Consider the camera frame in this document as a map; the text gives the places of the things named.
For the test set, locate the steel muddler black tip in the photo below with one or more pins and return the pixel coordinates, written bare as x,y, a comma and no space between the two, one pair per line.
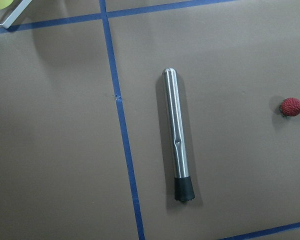
183,187

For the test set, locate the red strawberry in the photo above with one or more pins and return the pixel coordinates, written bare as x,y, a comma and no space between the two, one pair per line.
290,107

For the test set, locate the white wire cup rack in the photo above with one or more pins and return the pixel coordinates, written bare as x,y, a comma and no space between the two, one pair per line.
13,12

